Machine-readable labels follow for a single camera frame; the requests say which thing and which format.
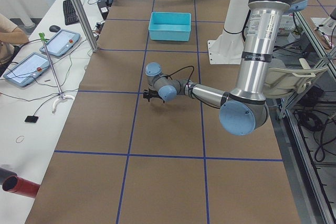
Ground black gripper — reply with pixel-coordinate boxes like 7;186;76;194
143;89;165;103

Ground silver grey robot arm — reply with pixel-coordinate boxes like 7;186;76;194
143;0;308;135

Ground light blue plastic bin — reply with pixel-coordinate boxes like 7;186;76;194
148;12;191;41

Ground black power adapter box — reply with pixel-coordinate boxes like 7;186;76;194
97;1;109;20

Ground far teach pendant tablet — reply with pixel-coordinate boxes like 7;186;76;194
45;29;80;57

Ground teach pendant tablet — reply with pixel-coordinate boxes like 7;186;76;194
3;52;50;88
45;29;80;57

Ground black keyboard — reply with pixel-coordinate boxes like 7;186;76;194
63;0;79;25

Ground black computer mouse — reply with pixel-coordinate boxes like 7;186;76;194
49;25;60;33

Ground small black square pad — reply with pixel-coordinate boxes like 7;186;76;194
24;115;38;123

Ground metal rod white stand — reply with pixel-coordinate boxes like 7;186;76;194
39;33;75;114

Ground near teach pendant tablet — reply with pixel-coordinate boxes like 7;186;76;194
3;52;50;88

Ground white plastic chair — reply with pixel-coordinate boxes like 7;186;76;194
263;58;328;119

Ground seated person in beige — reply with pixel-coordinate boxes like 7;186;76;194
1;14;29;67

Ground white labelled box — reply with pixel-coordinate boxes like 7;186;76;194
278;14;296;36

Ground red black tube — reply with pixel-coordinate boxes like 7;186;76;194
1;168;40;198

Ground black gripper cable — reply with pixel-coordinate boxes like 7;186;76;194
167;66;195;96

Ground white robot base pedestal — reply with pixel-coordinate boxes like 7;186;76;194
208;0;249;65

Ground aluminium frame post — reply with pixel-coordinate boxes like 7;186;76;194
71;0;98;52

